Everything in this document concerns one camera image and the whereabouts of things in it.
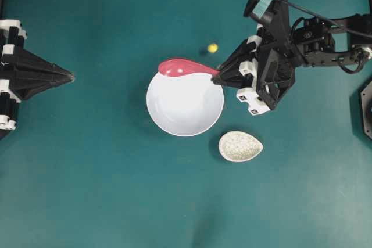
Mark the pink ceramic spoon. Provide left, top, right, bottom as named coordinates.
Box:
left=158, top=58, right=219, bottom=77

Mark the speckled spoon rest dish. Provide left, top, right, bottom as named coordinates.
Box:
left=218, top=131, right=263, bottom=163

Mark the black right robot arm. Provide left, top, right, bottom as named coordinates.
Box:
left=212, top=14, right=371, bottom=116

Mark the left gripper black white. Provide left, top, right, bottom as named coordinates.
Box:
left=1, top=19, right=74, bottom=139

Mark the white round bowl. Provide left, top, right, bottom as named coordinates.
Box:
left=146, top=73, right=224, bottom=137

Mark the yellow hexagonal prism block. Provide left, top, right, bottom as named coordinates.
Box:
left=207, top=43, right=219, bottom=53

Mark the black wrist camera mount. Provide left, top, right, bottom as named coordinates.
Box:
left=244, top=0, right=291, bottom=41

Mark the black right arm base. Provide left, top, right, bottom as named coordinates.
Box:
left=350, top=77, right=371, bottom=144

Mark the green table mat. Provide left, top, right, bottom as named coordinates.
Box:
left=1, top=0, right=371, bottom=247

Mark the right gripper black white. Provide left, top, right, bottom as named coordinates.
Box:
left=211, top=26, right=295, bottom=116

